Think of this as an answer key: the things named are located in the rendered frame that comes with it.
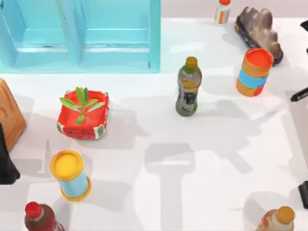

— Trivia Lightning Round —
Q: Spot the orange and blue can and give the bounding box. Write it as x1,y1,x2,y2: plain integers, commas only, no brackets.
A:
235,47,275,98

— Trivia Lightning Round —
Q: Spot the wooden block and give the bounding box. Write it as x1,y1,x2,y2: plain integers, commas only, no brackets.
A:
0,78,27,151

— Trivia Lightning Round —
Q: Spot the white bottle with orange cap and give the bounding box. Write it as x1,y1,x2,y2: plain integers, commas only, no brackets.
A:
214,0,232,26

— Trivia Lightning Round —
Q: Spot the black slanted robot part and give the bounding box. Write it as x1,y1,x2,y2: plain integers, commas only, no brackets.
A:
290,87,308,103

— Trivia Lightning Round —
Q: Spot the red square plant pot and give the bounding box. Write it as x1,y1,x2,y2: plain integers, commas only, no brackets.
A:
56,86,111,141

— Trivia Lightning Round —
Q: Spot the brown bottle with red cap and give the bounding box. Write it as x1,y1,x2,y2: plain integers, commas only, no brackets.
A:
24,201,65,231

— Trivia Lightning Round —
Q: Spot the yellow and blue can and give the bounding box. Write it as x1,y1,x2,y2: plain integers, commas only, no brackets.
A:
49,150,92,203

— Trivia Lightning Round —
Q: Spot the grey bottle with yellow cap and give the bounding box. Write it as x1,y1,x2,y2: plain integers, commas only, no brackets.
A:
175,56,203,117

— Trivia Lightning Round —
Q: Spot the black robot block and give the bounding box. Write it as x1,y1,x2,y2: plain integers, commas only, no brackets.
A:
298,180,308,210

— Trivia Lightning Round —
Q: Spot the brown bread loaf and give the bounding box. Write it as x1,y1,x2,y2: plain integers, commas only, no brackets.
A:
234,6,284,66

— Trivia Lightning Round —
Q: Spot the light blue rack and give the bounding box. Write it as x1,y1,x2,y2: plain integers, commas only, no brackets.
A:
0,0,161,74

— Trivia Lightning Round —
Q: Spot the orange bottle with yellow cap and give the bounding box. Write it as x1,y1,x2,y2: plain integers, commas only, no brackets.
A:
254,205,296,231

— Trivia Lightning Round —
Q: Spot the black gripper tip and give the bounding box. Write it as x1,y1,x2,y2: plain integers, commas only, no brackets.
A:
0,123,21,186

